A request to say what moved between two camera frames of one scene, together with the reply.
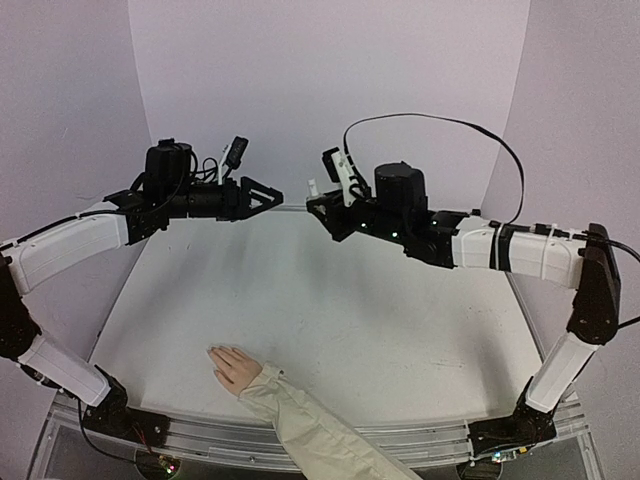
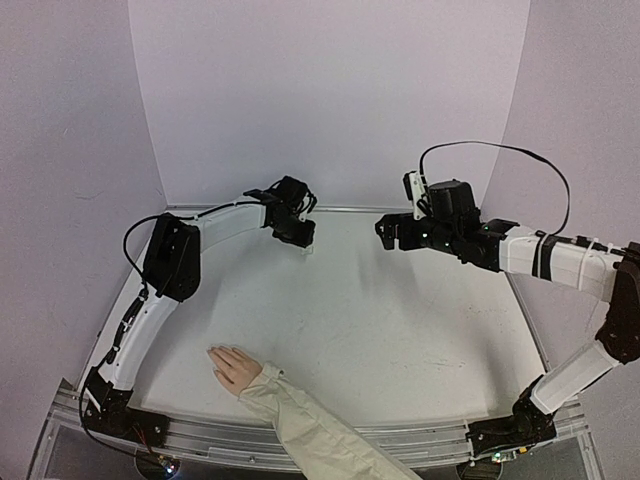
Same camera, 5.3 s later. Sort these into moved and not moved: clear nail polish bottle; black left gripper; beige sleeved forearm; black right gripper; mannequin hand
Moved: black right gripper; clear nail polish bottle; black left gripper
Not moved: mannequin hand; beige sleeved forearm
